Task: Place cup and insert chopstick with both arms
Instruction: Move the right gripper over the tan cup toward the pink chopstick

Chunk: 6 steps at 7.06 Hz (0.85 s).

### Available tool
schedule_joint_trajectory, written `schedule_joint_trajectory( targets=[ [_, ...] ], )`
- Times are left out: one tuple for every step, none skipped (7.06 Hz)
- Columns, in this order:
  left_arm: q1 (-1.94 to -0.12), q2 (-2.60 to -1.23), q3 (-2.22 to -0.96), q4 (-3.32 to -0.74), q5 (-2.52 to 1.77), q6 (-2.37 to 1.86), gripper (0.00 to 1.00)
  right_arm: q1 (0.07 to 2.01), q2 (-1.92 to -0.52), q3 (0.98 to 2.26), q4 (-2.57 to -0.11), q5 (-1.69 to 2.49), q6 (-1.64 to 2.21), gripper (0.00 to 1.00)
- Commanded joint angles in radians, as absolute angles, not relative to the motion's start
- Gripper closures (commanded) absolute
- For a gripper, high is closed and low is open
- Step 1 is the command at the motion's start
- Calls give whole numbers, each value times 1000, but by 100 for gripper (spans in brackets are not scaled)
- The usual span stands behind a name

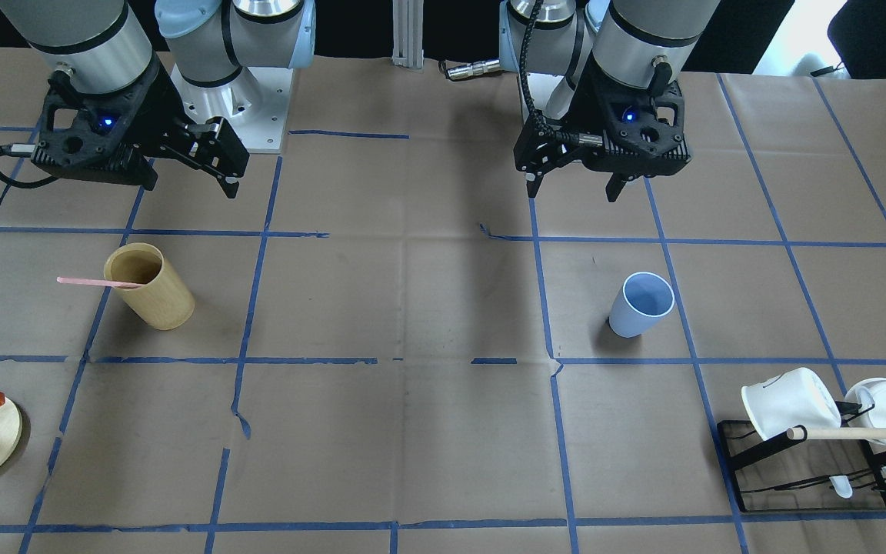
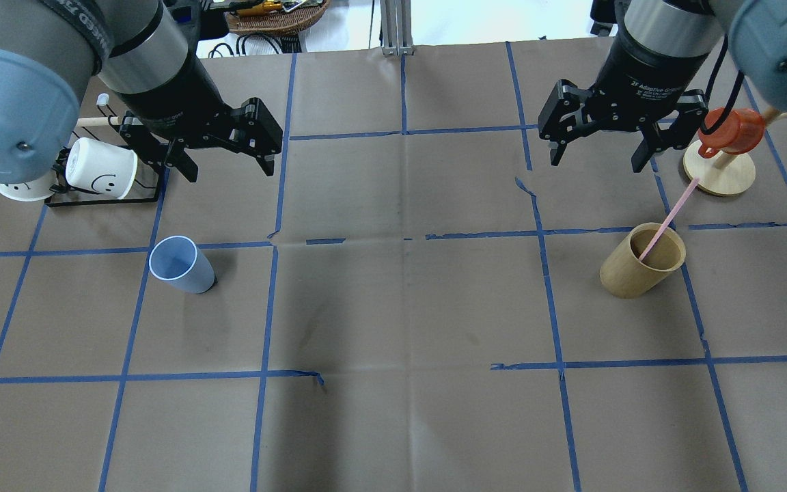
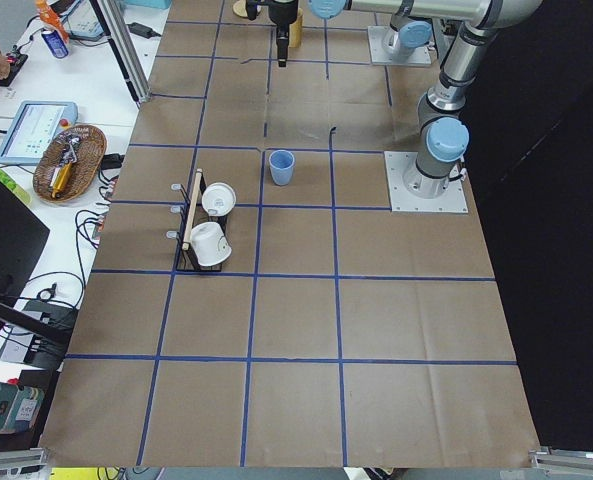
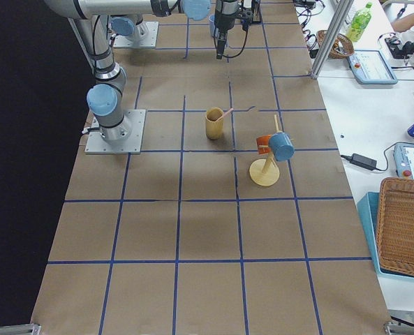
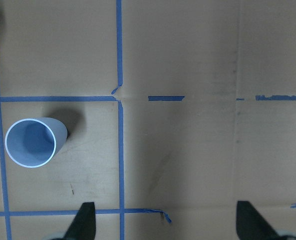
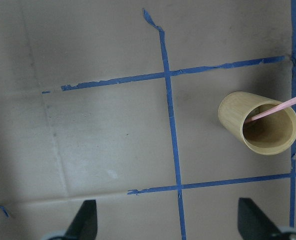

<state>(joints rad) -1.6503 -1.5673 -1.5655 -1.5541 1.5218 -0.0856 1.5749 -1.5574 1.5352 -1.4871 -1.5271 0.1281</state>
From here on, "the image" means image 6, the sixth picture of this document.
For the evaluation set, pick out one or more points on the pink chopstick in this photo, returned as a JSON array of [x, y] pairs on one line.
[[273, 110]]

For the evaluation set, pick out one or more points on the bamboo cylinder holder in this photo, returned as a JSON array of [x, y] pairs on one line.
[[270, 135]]

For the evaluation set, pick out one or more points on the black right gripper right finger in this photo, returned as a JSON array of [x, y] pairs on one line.
[[253, 224]]

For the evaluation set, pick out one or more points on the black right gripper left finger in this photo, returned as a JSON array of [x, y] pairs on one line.
[[85, 224]]

